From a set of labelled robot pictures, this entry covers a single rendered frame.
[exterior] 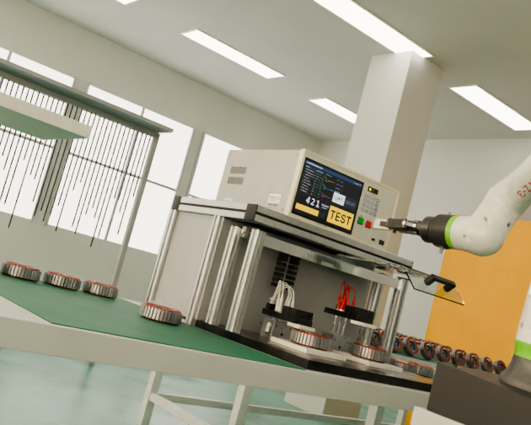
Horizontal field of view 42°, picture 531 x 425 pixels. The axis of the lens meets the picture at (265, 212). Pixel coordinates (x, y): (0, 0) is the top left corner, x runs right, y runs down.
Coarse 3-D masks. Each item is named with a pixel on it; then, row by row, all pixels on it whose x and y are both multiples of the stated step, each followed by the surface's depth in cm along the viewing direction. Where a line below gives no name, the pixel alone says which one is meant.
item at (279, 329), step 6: (264, 318) 199; (270, 318) 199; (264, 324) 198; (276, 324) 195; (282, 324) 197; (264, 330) 197; (270, 330) 195; (276, 330) 195; (282, 330) 197; (288, 330) 198; (270, 336) 194; (276, 336) 196; (282, 336) 197; (288, 336) 198
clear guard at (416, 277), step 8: (344, 256) 212; (352, 256) 209; (368, 264) 216; (376, 264) 208; (384, 264) 200; (392, 264) 197; (392, 272) 224; (400, 272) 215; (408, 272) 192; (416, 272) 196; (416, 280) 192; (416, 288) 189; (424, 288) 192; (432, 288) 196; (440, 288) 199; (456, 288) 206; (440, 296) 195; (448, 296) 199; (456, 296) 203
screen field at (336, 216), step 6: (330, 210) 206; (336, 210) 207; (342, 210) 209; (330, 216) 206; (336, 216) 208; (342, 216) 209; (348, 216) 211; (330, 222) 206; (336, 222) 208; (342, 222) 209; (348, 222) 211; (348, 228) 211
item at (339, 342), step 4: (324, 332) 212; (328, 332) 211; (328, 336) 211; (332, 336) 210; (336, 336) 210; (340, 336) 211; (344, 336) 212; (332, 340) 209; (336, 340) 210; (340, 340) 211; (344, 340) 212; (348, 340) 213; (332, 344) 209; (336, 344) 210; (340, 344) 211; (344, 344) 212; (348, 344) 213; (332, 348) 209; (336, 348) 210; (340, 348) 211; (344, 348) 212
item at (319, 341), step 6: (294, 330) 186; (300, 330) 188; (294, 336) 184; (300, 336) 183; (306, 336) 182; (312, 336) 182; (318, 336) 182; (324, 336) 184; (294, 342) 185; (300, 342) 182; (306, 342) 182; (312, 342) 182; (318, 342) 182; (324, 342) 183; (330, 342) 185; (318, 348) 182; (324, 348) 183
